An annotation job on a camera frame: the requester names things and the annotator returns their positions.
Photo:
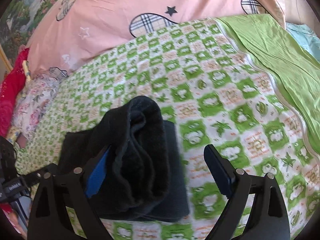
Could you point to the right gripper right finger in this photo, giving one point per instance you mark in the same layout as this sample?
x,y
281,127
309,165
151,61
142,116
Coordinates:
x,y
268,217

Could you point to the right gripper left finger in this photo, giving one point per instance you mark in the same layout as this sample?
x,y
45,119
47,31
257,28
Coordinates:
x,y
49,217

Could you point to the black pants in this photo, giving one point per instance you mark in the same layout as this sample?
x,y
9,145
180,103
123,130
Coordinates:
x,y
139,174

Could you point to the floral pillow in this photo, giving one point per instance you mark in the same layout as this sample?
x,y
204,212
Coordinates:
x,y
37,96

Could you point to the red garment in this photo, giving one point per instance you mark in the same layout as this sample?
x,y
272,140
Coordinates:
x,y
12,84

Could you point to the light green sheet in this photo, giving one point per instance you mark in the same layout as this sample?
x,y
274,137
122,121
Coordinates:
x,y
295,70

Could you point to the green checkered frog quilt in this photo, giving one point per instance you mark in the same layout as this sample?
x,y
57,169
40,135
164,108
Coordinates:
x,y
215,92

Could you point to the landscape painting headboard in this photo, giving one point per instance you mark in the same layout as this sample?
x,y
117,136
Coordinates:
x,y
18,23

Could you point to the pink quilt with plaid hearts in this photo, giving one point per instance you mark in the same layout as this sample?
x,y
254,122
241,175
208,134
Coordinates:
x,y
73,32

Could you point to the light blue cloth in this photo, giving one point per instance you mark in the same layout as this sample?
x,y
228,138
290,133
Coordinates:
x,y
306,39

